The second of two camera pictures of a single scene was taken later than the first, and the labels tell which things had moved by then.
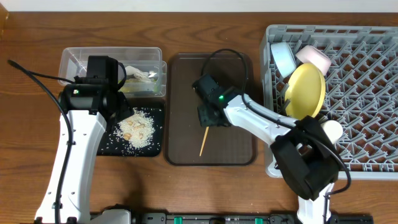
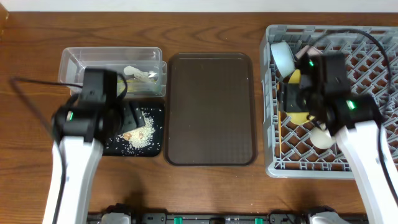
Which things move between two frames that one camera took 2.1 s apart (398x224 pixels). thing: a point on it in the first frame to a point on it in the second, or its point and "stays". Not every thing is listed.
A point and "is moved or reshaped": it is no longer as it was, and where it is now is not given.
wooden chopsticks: (204, 139) is moved or reshaped
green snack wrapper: (133, 86) stays
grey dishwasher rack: (361, 93) stays
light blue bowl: (284, 58) stays
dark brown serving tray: (188, 143) stays
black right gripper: (208, 117) to (292, 99)
